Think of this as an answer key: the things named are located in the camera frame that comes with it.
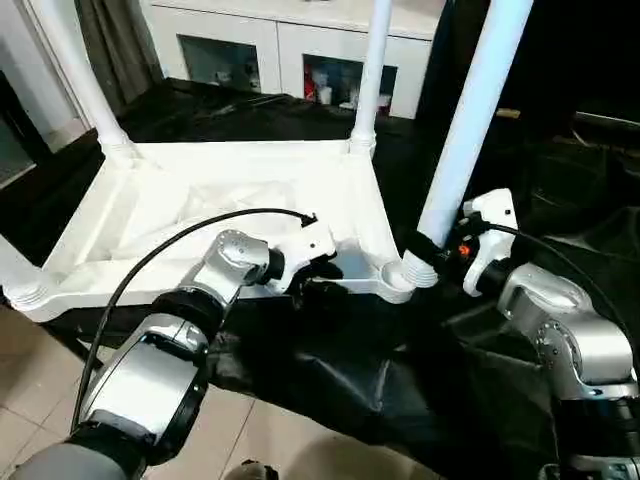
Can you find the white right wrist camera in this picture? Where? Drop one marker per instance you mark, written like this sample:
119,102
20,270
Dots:
490,225

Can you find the white glass-door cabinet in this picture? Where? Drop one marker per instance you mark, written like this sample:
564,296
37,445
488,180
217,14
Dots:
280,40

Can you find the black work mat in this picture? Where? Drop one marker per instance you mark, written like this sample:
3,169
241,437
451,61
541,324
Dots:
330,370

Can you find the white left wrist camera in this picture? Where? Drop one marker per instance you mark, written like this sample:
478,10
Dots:
305,245

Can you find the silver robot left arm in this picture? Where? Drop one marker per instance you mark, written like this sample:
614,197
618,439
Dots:
150,380

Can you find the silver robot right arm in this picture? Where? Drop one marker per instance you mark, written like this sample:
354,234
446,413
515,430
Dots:
570,330

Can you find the white plastic table leg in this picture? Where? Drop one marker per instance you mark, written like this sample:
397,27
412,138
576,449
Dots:
372,70
80,80
470,120
15,275

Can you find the grey curtain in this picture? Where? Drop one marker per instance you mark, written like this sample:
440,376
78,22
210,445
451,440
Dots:
115,45

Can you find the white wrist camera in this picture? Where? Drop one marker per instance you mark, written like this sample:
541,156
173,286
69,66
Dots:
305,245
490,225

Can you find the black backdrop cloth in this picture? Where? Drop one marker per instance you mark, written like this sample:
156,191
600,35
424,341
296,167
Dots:
580,60

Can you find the white plastic table top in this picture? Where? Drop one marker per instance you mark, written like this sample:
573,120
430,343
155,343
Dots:
200,190

